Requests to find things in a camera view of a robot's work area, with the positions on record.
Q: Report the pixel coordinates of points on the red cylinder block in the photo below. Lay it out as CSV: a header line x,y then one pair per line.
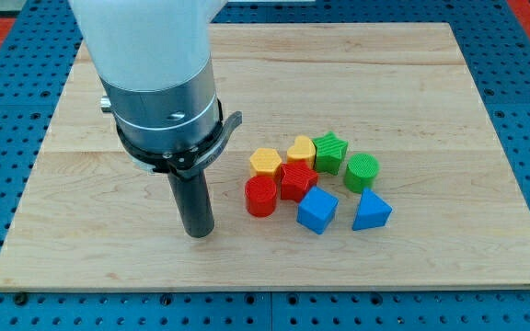
x,y
261,196

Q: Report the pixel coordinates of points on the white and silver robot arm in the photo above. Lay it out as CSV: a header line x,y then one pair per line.
x,y
153,58

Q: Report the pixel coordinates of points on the yellow hexagon block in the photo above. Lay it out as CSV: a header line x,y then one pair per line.
x,y
265,162

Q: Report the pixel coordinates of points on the red star block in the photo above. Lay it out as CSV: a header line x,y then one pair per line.
x,y
296,180

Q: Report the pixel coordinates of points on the yellow heart block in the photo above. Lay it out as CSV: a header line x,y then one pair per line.
x,y
303,149

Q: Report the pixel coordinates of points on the green star block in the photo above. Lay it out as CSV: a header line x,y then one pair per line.
x,y
330,153

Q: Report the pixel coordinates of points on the blue cube block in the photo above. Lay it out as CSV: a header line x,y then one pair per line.
x,y
316,210

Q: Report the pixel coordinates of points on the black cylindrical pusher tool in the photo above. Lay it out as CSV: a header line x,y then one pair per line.
x,y
194,205

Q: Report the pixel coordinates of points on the green cylinder block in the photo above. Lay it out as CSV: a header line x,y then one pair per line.
x,y
361,172

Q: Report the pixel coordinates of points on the blue triangle block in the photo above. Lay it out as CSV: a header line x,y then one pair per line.
x,y
372,211

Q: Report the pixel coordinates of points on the light wooden board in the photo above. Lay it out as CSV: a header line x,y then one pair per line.
x,y
90,220

